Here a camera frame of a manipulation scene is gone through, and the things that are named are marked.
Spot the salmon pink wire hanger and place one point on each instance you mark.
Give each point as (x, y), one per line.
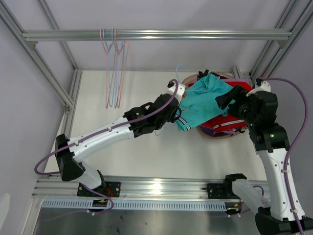
(124, 67)

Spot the teal trousers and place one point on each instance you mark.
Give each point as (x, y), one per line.
(199, 104)

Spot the translucent brown plastic basin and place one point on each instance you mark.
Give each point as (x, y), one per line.
(204, 131)

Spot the pale blue wire hanger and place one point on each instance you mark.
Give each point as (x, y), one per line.
(180, 69)

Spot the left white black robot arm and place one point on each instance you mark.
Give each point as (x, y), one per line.
(138, 121)

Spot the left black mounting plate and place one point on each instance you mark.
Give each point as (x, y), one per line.
(112, 189)

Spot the slotted grey cable duct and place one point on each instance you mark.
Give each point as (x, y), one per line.
(136, 205)

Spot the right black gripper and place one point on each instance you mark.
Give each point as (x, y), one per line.
(236, 94)

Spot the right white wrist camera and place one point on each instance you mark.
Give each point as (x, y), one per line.
(260, 85)

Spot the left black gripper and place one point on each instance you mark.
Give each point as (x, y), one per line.
(170, 119)

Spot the lilac trousers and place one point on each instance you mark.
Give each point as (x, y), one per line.
(226, 126)

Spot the black mounting plate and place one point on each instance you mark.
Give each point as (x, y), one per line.
(219, 191)
(112, 189)

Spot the red trousers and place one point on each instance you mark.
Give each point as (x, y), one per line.
(227, 123)

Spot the black white patterned trousers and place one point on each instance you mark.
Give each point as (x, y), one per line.
(207, 72)

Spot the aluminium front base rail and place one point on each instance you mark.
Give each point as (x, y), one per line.
(136, 188)

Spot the light blue wire hanger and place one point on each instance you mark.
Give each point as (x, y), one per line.
(111, 73)

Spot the aluminium hanging rail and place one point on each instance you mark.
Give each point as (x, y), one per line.
(156, 34)

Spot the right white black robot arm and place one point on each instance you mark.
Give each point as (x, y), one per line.
(282, 213)

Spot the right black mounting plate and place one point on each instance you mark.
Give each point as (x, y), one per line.
(219, 191)

